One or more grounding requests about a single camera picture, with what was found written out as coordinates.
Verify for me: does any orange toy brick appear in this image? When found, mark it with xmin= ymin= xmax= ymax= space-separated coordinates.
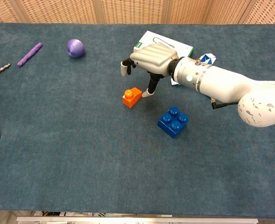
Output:
xmin=122 ymin=87 xmax=143 ymax=109

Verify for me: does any purple ball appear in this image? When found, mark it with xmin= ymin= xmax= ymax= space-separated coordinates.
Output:
xmin=66 ymin=38 xmax=85 ymax=58

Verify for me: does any aluminium rail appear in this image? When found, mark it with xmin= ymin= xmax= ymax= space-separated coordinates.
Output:
xmin=16 ymin=216 xmax=259 ymax=224

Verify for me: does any teal felt table cloth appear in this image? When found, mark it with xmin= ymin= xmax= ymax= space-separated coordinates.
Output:
xmin=0 ymin=22 xmax=275 ymax=219

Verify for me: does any blue toy brick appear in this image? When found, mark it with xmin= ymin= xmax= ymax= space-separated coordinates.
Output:
xmin=157 ymin=106 xmax=190 ymax=140

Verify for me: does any purple clay stick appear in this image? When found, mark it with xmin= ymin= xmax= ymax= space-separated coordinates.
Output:
xmin=17 ymin=42 xmax=43 ymax=67

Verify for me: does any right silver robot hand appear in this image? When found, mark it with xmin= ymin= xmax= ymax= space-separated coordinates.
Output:
xmin=120 ymin=44 xmax=180 ymax=98

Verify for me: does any woven bamboo folding screen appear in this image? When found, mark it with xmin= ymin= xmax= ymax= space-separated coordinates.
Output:
xmin=0 ymin=0 xmax=275 ymax=25

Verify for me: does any blue white snake puzzle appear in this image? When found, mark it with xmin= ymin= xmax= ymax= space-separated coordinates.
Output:
xmin=170 ymin=53 xmax=217 ymax=86

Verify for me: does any white green product box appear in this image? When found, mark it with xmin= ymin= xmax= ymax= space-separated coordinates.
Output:
xmin=133 ymin=30 xmax=195 ymax=58

